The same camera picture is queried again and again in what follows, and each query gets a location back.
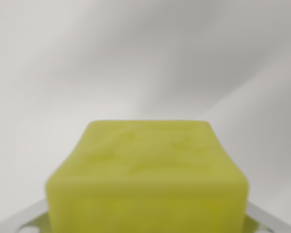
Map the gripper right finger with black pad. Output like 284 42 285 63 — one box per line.
243 201 291 233

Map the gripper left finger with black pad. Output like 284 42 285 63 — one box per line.
0 199 53 233

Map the yellow cube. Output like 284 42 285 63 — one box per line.
45 119 249 233

